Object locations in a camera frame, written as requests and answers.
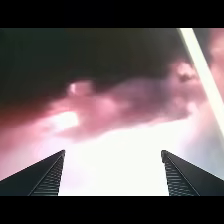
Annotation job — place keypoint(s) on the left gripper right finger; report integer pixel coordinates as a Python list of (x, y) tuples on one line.
[(183, 180)]

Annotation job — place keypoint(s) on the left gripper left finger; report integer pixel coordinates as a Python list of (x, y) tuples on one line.
[(43, 180)]

